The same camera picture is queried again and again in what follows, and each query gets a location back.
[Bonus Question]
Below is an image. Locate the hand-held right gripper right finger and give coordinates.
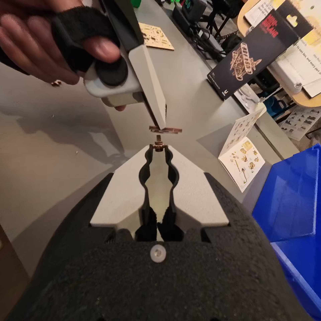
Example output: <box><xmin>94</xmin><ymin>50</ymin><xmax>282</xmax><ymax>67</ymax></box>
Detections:
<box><xmin>164</xmin><ymin>144</ymin><xmax>230</xmax><ymax>227</ymax></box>

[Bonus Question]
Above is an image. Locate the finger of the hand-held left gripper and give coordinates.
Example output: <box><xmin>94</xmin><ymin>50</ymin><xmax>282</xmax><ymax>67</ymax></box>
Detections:
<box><xmin>129</xmin><ymin>44</ymin><xmax>168</xmax><ymax>129</ymax></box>

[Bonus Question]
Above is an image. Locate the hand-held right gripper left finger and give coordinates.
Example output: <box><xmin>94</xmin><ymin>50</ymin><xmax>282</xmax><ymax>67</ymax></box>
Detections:
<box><xmin>90</xmin><ymin>144</ymin><xmax>154</xmax><ymax>237</ymax></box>

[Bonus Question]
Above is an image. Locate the wooden plate with holes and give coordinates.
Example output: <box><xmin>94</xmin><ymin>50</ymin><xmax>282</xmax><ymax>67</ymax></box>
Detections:
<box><xmin>149</xmin><ymin>126</ymin><xmax>183</xmax><ymax>134</ymax></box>

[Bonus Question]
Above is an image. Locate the small wooden gear axle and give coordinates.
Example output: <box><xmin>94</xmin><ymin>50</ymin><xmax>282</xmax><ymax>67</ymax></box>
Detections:
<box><xmin>151</xmin><ymin>135</ymin><xmax>168</xmax><ymax>152</ymax></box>

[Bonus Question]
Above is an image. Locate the laser-cut wooden parts sheet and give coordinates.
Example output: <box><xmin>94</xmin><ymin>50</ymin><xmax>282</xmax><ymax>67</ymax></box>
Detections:
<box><xmin>139</xmin><ymin>23</ymin><xmax>175</xmax><ymax>51</ymax></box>

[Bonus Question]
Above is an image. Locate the biplane model kit box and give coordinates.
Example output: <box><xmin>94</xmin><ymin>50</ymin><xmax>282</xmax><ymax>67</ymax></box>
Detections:
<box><xmin>207</xmin><ymin>2</ymin><xmax>314</xmax><ymax>101</ymax></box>

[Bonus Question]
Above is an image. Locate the printed parts chart sheet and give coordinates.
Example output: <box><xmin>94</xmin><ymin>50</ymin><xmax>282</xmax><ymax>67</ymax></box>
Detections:
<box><xmin>279</xmin><ymin>105</ymin><xmax>321</xmax><ymax>141</ymax></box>

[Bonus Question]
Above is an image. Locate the person's left hand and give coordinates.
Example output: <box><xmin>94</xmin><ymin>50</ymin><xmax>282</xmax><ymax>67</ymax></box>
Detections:
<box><xmin>0</xmin><ymin>0</ymin><xmax>127</xmax><ymax>112</ymax></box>

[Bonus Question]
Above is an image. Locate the open instruction booklet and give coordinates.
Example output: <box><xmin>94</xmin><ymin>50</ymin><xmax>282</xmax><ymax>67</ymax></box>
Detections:
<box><xmin>218</xmin><ymin>103</ymin><xmax>267</xmax><ymax>193</ymax></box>

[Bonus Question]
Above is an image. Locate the black device with display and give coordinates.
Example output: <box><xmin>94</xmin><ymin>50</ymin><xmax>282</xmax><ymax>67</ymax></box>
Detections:
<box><xmin>181</xmin><ymin>0</ymin><xmax>207</xmax><ymax>24</ymax></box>

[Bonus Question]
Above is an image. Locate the blue plastic bin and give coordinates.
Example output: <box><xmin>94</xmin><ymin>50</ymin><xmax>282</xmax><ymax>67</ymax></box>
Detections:
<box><xmin>251</xmin><ymin>143</ymin><xmax>321</xmax><ymax>321</ymax></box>

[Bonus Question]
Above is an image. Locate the clear plastic bag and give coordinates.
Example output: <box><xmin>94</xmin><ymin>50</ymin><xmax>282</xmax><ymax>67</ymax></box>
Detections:
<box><xmin>234</xmin><ymin>84</ymin><xmax>261</xmax><ymax>112</ymax></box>

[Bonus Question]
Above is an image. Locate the teal mug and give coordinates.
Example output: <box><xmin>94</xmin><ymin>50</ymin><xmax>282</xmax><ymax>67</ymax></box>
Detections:
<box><xmin>263</xmin><ymin>96</ymin><xmax>287</xmax><ymax>118</ymax></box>

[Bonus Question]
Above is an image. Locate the white paper sheet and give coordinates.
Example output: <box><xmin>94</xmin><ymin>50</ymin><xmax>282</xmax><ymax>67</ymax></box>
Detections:
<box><xmin>244</xmin><ymin>0</ymin><xmax>285</xmax><ymax>27</ymax></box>

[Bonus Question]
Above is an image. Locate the round wooden table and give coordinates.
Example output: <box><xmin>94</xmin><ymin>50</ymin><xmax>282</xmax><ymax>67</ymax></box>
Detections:
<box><xmin>236</xmin><ymin>0</ymin><xmax>321</xmax><ymax>108</ymax></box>

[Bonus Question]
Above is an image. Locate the white printed paper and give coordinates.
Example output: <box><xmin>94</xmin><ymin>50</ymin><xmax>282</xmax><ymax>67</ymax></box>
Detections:
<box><xmin>275</xmin><ymin>38</ymin><xmax>321</xmax><ymax>98</ymax></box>

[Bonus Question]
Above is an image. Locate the yellow paper sheet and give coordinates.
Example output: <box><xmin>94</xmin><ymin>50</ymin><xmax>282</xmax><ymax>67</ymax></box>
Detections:
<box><xmin>286</xmin><ymin>0</ymin><xmax>321</xmax><ymax>47</ymax></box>

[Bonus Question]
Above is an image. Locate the black cable tangle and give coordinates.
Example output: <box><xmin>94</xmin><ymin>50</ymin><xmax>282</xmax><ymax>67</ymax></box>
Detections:
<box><xmin>173</xmin><ymin>5</ymin><xmax>242</xmax><ymax>61</ymax></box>

